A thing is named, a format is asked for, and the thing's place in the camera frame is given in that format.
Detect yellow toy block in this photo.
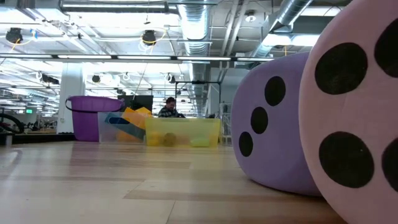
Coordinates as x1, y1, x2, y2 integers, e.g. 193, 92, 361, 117
135, 106, 154, 121
121, 106, 147, 130

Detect purple foam die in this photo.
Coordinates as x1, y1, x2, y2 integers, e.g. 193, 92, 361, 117
230, 51, 323, 197

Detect yellow plastic bin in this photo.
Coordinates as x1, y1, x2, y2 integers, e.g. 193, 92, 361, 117
144, 117, 222, 148

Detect person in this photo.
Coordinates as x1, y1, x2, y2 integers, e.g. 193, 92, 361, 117
157, 96, 187, 119

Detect long ceiling light strip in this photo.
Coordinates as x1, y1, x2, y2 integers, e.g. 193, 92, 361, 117
0, 54, 276, 62

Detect small clear plastic bin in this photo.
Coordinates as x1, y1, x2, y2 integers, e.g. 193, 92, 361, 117
97, 111, 147, 144

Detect purple plastic bucket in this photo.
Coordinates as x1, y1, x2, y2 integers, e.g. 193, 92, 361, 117
64, 95, 125, 142

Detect pink foam die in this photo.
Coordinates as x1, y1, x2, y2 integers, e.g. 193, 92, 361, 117
298, 0, 398, 224

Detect black frame stand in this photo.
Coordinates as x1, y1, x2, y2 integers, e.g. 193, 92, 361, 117
175, 80, 222, 118

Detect silver ventilation duct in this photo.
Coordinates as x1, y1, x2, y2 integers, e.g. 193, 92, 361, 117
178, 0, 215, 116
248, 0, 315, 60

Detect black ceiling camera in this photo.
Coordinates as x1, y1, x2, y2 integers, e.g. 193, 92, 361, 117
5, 27, 24, 44
142, 29, 157, 47

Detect black aluminium frame rails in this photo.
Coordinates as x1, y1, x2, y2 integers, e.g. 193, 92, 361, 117
0, 133, 77, 146

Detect black curved hose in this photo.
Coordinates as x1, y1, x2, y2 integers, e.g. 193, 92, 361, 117
0, 113, 24, 134

